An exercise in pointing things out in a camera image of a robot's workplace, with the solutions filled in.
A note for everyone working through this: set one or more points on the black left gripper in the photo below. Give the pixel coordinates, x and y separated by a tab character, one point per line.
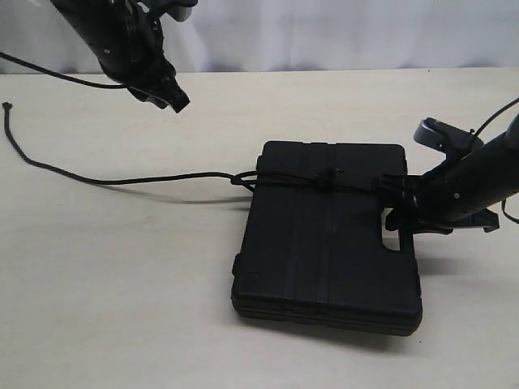
150	79

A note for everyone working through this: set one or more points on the white curtain backdrop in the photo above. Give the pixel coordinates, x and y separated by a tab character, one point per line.
256	36

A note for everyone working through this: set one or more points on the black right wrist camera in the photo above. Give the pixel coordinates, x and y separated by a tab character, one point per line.
442	137

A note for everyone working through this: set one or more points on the black plastic carrying case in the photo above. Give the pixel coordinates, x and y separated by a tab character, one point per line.
317	257

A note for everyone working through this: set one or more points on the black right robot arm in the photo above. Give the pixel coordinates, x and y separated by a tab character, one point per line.
500	155

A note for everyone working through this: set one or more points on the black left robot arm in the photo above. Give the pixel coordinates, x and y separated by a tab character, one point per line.
127	39

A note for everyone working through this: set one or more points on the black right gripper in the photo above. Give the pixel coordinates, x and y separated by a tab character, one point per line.
455	198

